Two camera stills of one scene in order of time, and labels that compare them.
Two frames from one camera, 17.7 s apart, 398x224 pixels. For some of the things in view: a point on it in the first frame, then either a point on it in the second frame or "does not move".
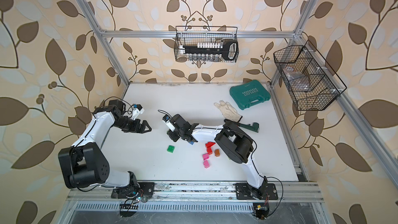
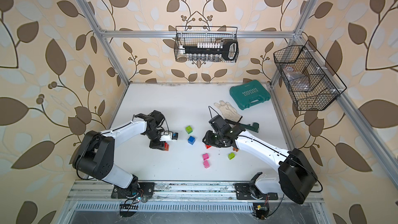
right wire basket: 312,86 does not move
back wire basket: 206,43 does not move
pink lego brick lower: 206,164 does not move
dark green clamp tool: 255,127 does not move
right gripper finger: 189,138 → 209,135
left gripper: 134,129 → 160,144
